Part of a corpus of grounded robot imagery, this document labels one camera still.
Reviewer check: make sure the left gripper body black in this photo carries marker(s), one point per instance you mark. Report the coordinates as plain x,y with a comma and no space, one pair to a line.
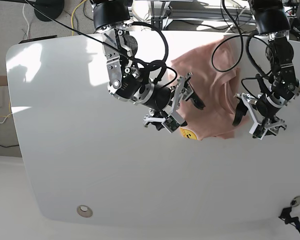
268,106

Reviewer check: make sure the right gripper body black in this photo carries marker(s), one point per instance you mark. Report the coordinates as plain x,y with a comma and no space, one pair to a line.
160,98

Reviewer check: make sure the pink T-shirt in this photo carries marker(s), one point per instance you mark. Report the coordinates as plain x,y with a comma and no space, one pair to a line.
215,83

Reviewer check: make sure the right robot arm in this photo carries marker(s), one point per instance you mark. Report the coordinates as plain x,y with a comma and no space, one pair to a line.
134,80

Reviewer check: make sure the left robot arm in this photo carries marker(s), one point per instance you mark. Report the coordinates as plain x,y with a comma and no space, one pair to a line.
280,85

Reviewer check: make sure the silver table grommet right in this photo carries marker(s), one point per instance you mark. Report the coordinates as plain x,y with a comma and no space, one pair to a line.
295,201

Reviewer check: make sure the silver table grommet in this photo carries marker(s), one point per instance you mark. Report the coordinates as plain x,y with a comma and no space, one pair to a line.
295,201
84,211

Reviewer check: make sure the black clamp on table edge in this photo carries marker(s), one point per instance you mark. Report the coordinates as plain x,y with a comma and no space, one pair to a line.
286,217

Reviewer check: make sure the silver table grommet left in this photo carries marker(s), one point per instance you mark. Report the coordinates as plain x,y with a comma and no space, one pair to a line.
84,211

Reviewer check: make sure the black round stand base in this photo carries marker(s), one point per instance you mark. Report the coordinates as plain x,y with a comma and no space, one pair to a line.
51,8

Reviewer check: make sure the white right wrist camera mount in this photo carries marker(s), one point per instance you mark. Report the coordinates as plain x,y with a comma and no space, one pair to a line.
174,120

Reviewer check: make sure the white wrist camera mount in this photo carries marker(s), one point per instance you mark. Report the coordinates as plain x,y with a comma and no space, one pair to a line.
174,120
261,126

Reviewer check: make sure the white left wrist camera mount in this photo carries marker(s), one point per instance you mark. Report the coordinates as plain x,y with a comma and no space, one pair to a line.
261,126

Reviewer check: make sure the black table leg bracket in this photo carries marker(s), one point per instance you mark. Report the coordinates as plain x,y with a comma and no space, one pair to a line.
157,22

